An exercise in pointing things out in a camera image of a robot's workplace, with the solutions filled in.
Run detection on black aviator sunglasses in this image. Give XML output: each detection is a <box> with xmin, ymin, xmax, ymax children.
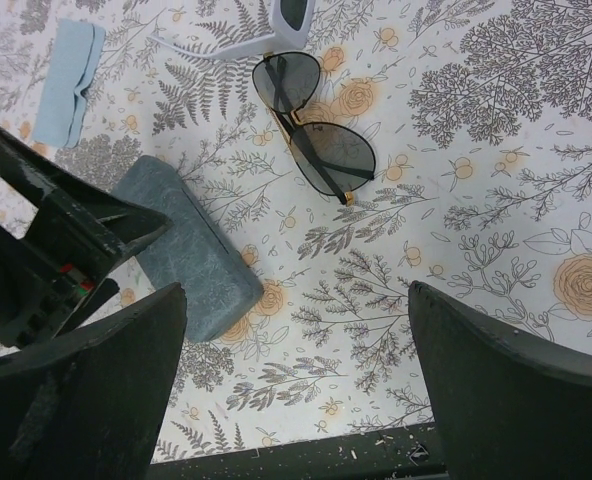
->
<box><xmin>252</xmin><ymin>51</ymin><xmax>376</xmax><ymax>206</ymax></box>

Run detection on white frame sunglasses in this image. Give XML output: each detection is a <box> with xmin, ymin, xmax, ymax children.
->
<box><xmin>148</xmin><ymin>1</ymin><xmax>316</xmax><ymax>60</ymax></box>

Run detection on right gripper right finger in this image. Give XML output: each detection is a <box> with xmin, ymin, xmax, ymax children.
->
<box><xmin>408</xmin><ymin>281</ymin><xmax>592</xmax><ymax>479</ymax></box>

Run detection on floral patterned table mat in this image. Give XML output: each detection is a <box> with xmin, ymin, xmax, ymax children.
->
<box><xmin>0</xmin><ymin>1</ymin><xmax>592</xmax><ymax>462</ymax></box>

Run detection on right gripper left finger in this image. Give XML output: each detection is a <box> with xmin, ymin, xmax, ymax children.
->
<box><xmin>0</xmin><ymin>283</ymin><xmax>187</xmax><ymax>479</ymax></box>

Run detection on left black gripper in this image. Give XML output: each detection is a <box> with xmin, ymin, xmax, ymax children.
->
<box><xmin>0</xmin><ymin>127</ymin><xmax>172</xmax><ymax>349</ymax></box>

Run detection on grey-blue glasses case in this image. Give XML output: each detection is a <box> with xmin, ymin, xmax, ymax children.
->
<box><xmin>112</xmin><ymin>156</ymin><xmax>263</xmax><ymax>343</ymax></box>

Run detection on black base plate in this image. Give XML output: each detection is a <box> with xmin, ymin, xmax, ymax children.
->
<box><xmin>146</xmin><ymin>423</ymin><xmax>449</xmax><ymax>479</ymax></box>

